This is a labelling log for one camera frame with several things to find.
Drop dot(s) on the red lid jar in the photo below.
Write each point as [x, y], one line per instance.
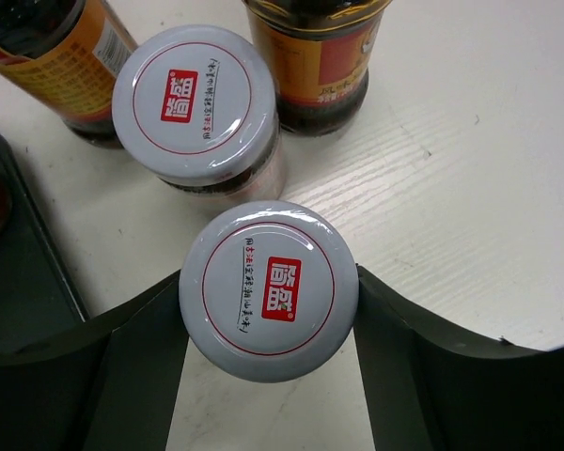
[318, 53]
[67, 55]

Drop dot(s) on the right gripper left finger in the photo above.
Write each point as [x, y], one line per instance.
[110, 383]

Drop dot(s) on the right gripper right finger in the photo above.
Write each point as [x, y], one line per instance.
[431, 384]

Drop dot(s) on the white lid spice jar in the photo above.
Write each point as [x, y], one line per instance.
[196, 106]
[268, 291]

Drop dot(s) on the black plastic tray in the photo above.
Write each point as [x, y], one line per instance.
[37, 296]

